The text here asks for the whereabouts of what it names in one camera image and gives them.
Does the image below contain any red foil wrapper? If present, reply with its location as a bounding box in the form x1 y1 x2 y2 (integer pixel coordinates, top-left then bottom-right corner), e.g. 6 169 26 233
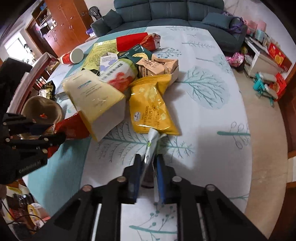
45 113 90 158

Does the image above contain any wooden cabinet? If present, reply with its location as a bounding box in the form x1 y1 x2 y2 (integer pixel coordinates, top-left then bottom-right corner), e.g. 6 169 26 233
26 0 93 57

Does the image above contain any dark teal sofa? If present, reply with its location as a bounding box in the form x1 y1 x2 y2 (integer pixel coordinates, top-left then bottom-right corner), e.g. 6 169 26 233
91 0 247 53

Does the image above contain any red cylindrical canister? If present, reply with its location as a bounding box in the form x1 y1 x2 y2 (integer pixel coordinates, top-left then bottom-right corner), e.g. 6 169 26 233
60 48 84 65

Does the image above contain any yellow-green foil pouch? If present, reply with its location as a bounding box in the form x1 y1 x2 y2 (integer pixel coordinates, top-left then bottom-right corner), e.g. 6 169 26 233
81 39 118 71

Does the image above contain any dark green snack bag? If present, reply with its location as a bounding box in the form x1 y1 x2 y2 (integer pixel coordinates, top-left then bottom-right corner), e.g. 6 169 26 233
119 44 152 64

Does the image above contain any teal sofa cushion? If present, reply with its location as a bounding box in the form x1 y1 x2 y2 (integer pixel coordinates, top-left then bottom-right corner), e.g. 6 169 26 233
202 13 233 30

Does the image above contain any yellow cracker snack bag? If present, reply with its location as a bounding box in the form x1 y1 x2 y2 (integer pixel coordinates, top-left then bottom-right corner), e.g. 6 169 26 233
129 74 180 136

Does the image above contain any pink plastic bag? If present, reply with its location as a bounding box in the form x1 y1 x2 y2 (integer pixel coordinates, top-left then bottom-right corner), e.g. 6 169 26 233
225 52 244 67

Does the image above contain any white green snack bag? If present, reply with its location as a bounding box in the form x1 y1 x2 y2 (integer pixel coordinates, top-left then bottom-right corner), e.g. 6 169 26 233
99 58 138 93

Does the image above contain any white side cabinet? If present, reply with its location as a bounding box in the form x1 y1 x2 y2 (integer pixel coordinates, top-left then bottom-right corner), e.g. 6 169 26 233
244 38 283 77

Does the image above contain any red gift box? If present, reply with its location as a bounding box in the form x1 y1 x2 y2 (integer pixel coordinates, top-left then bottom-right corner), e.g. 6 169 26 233
268 43 292 72

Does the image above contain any red paper box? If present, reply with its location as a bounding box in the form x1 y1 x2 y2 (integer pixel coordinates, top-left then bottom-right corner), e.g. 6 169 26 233
116 32 148 52

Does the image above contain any white purple carton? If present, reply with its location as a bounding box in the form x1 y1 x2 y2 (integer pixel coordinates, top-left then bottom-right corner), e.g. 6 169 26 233
99 52 118 72

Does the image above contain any beige kraft snack bag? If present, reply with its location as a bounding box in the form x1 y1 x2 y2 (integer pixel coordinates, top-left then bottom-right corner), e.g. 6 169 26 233
136 56 179 85

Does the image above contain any cream Atomy pouch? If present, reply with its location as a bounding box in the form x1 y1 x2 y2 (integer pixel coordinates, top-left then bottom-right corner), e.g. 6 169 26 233
62 70 126 142

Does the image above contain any teal step exerciser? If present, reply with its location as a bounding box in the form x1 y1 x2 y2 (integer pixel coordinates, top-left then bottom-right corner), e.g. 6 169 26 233
253 72 278 108

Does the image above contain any red orange snack bag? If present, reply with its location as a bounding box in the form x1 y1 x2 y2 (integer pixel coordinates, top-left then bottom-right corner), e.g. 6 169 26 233
140 33 161 51

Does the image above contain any white tree-print tablecloth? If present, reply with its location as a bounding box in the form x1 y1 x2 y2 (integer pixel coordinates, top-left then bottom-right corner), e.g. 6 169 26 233
23 26 253 241

